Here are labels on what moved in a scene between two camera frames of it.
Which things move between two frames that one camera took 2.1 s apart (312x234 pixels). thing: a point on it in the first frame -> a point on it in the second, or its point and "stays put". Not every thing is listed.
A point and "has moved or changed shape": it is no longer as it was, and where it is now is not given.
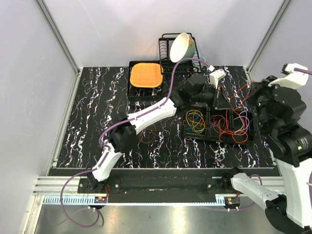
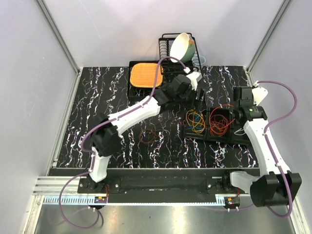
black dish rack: (166, 65) stays put
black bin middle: (220, 125) stays put
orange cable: (235, 130) has moved or changed shape
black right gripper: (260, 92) -> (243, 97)
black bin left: (197, 122) stays put
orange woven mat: (146, 75) stays put
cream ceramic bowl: (183, 47) stays put
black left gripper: (222, 103) -> (193, 103)
